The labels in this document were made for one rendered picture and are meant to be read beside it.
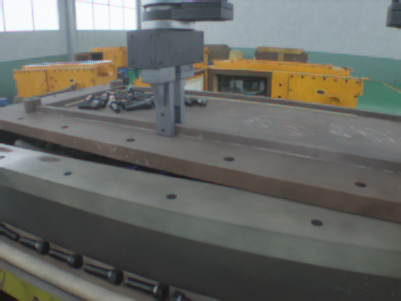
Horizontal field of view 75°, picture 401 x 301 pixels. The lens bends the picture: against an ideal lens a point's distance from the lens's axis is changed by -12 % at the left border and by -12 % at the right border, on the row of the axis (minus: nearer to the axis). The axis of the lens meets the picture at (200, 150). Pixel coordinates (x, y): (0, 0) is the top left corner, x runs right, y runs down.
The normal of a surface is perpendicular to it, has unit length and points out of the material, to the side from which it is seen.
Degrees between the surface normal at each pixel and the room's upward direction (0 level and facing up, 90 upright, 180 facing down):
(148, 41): 90
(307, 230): 0
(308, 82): 90
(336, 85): 90
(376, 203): 90
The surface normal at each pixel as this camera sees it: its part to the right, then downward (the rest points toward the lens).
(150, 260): -0.35, 0.33
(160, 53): 0.88, 0.17
